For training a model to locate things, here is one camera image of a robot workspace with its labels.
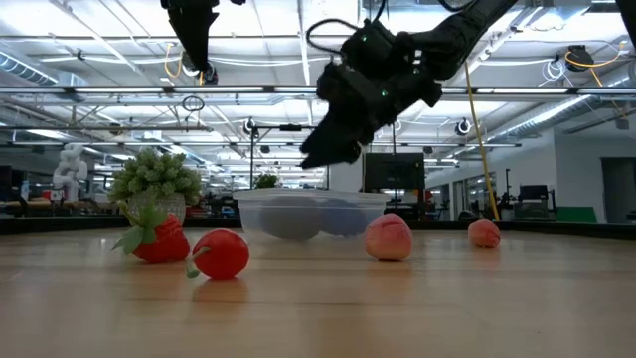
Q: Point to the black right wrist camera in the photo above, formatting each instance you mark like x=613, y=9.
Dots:
x=370, y=47

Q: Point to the red strawberry with green leaves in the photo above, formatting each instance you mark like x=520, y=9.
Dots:
x=166, y=243

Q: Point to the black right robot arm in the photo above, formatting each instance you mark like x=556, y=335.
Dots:
x=462, y=30

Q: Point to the green succulent in patterned pot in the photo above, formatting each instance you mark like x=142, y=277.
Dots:
x=154, y=171

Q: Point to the brown kiwi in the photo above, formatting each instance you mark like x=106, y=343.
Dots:
x=290, y=219

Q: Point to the red cherry with green stem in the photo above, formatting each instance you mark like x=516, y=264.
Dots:
x=223, y=254

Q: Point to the black background chair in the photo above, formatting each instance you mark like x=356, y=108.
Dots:
x=534, y=193

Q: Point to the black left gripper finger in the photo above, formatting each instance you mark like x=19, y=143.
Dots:
x=194, y=30

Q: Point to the green panel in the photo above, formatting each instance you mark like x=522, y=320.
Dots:
x=576, y=215

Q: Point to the small black ceiling reel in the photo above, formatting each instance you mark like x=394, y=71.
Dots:
x=249, y=126
x=462, y=126

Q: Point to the pink peach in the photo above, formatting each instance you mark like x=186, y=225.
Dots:
x=388, y=237
x=484, y=233

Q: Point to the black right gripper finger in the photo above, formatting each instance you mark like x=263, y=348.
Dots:
x=318, y=141
x=343, y=149

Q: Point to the clear plastic tupperware container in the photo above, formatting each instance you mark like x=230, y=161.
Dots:
x=248, y=216

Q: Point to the black background rig frame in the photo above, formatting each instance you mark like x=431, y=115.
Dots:
x=290, y=127

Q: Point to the black monitor screen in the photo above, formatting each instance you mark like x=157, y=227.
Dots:
x=395, y=171

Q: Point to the small green background plant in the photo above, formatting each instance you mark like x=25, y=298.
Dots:
x=266, y=181

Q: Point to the white robot figure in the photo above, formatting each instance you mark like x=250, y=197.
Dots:
x=69, y=171

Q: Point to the purple grape bunch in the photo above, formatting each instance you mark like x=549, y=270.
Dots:
x=345, y=219

